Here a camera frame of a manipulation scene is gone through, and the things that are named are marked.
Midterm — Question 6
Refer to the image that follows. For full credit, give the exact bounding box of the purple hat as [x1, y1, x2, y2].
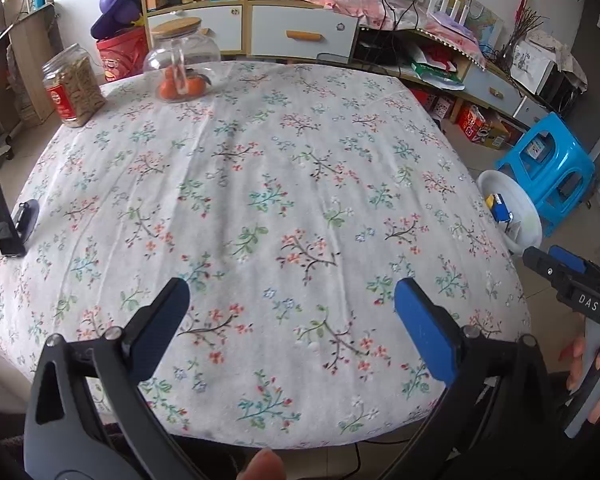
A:
[91, 0, 142, 40]

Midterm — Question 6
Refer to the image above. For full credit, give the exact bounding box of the white trash bin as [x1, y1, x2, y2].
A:
[477, 170, 543, 258]

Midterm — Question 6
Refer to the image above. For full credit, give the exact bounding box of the red bucket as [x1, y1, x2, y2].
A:
[96, 27, 149, 82]

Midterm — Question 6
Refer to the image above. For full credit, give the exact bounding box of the glass jar with oranges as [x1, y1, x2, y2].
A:
[143, 16, 221, 102]

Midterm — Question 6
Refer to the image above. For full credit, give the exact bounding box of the white drawer cabinet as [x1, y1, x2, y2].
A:
[142, 0, 549, 127]

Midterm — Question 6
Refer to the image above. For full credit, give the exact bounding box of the plastic jar of snacks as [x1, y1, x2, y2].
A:
[42, 44, 105, 128]

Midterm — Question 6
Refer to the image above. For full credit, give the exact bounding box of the blue plastic stool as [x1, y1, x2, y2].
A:
[495, 113, 595, 237]

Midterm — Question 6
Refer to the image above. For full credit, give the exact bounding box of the floral tablecloth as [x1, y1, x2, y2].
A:
[0, 62, 530, 448]

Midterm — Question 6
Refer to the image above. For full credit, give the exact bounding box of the person's right hand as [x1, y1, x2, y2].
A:
[562, 336, 600, 424]

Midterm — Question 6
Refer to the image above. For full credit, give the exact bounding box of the person's left hand thumb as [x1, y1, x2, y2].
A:
[236, 448, 287, 480]

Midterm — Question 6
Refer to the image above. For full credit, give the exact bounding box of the black phone stand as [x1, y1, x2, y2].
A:
[0, 183, 40, 258]

